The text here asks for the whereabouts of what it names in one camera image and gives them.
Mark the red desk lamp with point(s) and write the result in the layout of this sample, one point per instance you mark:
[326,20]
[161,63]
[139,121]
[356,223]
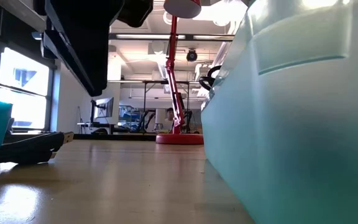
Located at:
[179,139]

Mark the translucent green plastic bin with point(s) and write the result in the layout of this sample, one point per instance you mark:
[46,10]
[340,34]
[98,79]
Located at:
[291,140]

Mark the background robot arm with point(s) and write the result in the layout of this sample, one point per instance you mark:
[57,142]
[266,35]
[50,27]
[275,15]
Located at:
[143,121]
[187,119]

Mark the black ceiling camera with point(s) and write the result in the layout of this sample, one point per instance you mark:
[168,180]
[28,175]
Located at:
[191,55]

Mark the computer monitor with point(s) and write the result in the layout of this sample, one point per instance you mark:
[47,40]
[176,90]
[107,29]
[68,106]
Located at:
[104,107]

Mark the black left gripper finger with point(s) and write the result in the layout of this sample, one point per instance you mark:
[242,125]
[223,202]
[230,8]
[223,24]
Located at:
[64,37]
[101,37]

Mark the large window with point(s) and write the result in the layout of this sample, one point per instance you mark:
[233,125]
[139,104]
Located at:
[23,93]

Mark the ceiling light strip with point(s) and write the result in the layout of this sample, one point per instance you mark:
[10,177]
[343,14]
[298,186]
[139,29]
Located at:
[148,36]

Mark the black aluminium table frame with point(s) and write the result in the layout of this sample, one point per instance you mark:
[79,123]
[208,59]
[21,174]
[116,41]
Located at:
[120,137]

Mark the person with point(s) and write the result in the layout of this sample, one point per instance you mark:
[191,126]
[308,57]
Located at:
[169,116]

